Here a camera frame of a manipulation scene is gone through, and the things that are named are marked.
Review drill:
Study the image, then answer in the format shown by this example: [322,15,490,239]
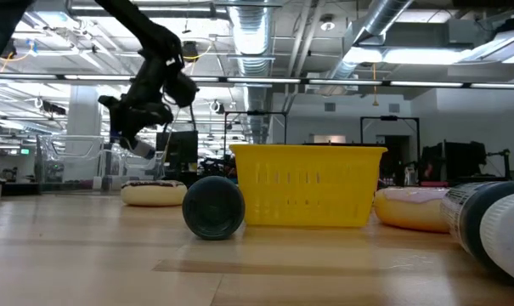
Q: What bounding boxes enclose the black small stand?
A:
[487,148,512,179]

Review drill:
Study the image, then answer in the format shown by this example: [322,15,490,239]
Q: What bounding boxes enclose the dark green bottle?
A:
[181,175,246,241]

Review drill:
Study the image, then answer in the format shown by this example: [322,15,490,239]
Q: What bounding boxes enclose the silver smooth ceiling duct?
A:
[324,0,415,97]

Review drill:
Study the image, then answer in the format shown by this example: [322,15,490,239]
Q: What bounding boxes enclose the long ceiling light bar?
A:
[0,71,514,90]

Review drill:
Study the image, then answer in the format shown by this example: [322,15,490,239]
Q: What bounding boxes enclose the black metal frame stand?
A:
[359,115,421,186]
[223,110,288,148]

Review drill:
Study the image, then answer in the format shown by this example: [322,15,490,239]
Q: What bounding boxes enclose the white building column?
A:
[66,87,104,184]

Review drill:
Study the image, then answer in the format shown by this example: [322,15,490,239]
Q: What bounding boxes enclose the clear plastic bin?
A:
[34,133,165,192]

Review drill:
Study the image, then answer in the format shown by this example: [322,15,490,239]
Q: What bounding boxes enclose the pink glazed toy donut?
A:
[371,184,453,234]

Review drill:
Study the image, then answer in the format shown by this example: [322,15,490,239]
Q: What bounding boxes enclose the black equipment block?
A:
[418,140,488,184]

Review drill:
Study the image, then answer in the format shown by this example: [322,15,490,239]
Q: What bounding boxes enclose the blue bottle white cap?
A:
[441,180,514,288]

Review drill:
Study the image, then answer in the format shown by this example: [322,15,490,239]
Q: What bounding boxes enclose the yellow plastic basket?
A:
[229,143,388,229]

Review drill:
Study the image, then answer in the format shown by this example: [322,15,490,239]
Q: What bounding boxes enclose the purple label ink bottle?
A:
[131,136,156,161]

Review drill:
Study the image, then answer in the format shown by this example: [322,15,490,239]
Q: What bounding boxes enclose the black computer monitor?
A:
[155,130,200,174]

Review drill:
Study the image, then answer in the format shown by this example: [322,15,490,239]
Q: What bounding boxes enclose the black ceiling cord reel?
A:
[1,38,18,60]
[180,40,201,64]

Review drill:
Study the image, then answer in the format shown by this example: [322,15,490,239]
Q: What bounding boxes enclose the chocolate glazed toy donut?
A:
[120,179,189,208]

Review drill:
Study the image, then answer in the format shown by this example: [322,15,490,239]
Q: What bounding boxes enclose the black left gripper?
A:
[98,54,198,145]

